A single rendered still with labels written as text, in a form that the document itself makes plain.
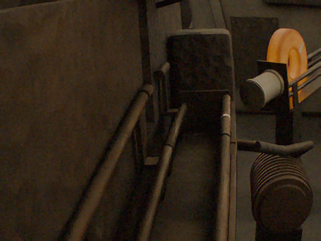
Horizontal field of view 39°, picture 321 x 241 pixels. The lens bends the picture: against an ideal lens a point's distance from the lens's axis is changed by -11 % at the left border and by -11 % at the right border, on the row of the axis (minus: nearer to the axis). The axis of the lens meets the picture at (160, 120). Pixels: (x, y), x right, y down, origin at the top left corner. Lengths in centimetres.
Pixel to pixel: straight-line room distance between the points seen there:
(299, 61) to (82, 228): 87
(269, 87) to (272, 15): 231
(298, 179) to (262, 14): 243
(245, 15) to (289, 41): 225
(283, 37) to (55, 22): 77
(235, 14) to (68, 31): 300
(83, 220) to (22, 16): 13
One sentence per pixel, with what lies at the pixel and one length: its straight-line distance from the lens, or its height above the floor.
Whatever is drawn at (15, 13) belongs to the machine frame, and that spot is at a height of 87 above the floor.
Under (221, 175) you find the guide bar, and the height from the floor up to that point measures 71.
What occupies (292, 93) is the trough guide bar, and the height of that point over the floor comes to 65.
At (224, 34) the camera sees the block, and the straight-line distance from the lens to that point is 79.
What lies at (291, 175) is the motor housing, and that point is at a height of 53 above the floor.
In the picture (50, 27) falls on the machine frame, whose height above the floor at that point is 86.
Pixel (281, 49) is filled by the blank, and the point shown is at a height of 75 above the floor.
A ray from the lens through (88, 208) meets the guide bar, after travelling 31.
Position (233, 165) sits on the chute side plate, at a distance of 48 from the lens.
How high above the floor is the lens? 87
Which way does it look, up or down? 15 degrees down
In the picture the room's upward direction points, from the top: 4 degrees counter-clockwise
